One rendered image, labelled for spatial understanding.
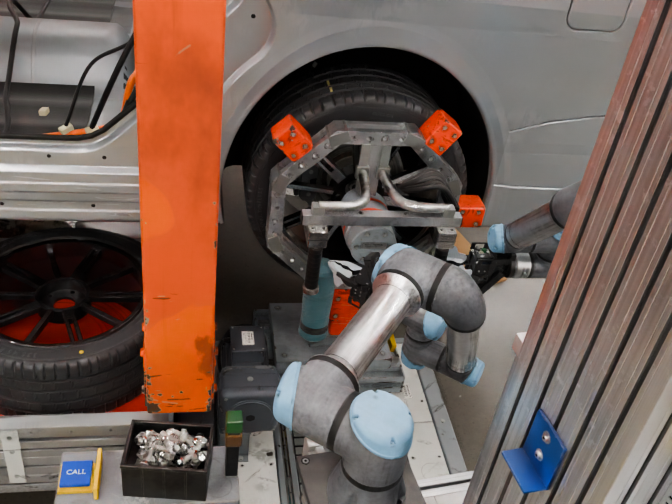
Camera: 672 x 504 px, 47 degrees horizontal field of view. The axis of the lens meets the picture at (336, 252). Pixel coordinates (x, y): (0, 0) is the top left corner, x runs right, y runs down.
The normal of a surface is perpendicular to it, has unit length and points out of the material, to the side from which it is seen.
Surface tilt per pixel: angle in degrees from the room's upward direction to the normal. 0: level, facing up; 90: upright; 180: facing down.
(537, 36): 90
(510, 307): 0
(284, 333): 0
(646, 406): 90
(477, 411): 0
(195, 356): 90
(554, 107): 90
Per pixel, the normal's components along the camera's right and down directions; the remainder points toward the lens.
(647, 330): -0.96, 0.07
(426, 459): 0.12, -0.80
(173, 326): 0.15, 0.61
